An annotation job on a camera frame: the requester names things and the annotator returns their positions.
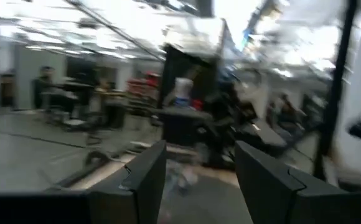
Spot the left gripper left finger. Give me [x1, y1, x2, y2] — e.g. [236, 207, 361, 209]
[88, 139, 168, 224]

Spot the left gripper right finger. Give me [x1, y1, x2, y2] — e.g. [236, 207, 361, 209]
[234, 140, 350, 224]

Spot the person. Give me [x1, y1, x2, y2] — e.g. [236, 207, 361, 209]
[270, 92, 300, 126]
[30, 65, 57, 110]

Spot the black vertical post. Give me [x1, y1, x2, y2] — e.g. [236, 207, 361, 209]
[312, 0, 360, 183]

